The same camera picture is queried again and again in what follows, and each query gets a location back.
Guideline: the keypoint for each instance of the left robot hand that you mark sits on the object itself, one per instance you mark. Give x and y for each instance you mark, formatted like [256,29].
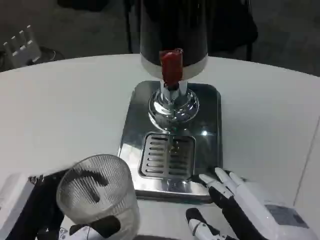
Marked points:
[37,200]

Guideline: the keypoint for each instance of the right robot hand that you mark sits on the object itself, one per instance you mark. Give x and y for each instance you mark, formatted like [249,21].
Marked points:
[246,200]

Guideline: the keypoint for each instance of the clear ribbed glass cup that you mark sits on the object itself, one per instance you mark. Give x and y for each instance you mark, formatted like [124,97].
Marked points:
[100,190]

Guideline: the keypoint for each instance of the slotted steel drain grid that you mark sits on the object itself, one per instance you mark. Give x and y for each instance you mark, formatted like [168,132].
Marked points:
[167,157]

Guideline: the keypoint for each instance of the steel drip tray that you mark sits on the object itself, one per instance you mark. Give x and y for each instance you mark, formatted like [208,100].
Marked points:
[172,147]

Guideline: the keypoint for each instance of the black drink dispenser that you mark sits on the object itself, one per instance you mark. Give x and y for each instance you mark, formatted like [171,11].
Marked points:
[173,47]

